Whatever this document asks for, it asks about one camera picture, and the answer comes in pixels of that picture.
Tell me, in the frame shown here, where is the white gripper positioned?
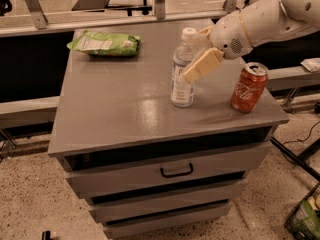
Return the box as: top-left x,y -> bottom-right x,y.
183,11 -> 253,83

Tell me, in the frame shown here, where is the clear blue-label plastic bottle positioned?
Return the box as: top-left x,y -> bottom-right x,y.
171,27 -> 196,108

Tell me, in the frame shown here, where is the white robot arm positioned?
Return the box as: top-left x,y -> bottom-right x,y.
183,0 -> 320,83

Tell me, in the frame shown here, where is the green rice chip bag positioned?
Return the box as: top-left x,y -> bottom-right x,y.
67,30 -> 141,56

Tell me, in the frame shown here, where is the red Coca-Cola can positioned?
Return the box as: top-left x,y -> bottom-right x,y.
231,62 -> 268,113

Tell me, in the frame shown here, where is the black tripod leg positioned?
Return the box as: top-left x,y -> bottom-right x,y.
270,137 -> 320,182

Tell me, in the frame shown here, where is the grey drawer cabinet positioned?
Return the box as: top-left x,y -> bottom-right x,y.
47,18 -> 290,240

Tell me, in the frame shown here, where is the middle grey drawer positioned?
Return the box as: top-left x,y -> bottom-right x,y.
89,179 -> 248,223

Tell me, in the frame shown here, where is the grey drawer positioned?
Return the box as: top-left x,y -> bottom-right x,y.
66,141 -> 271,199
89,179 -> 248,223
103,200 -> 231,239

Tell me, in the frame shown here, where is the grey metal railing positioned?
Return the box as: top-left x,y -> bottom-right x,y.
0,0 -> 227,37

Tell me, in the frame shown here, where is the top grey drawer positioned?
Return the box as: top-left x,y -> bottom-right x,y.
66,141 -> 271,199

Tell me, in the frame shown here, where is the bottom grey drawer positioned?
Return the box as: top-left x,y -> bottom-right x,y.
103,200 -> 231,239

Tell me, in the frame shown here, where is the small black floor object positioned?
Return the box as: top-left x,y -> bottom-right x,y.
41,231 -> 51,240

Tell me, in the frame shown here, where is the black drawer handle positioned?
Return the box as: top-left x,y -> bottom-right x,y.
160,163 -> 194,179

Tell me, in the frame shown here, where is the black wire basket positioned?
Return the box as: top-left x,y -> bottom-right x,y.
284,183 -> 320,240

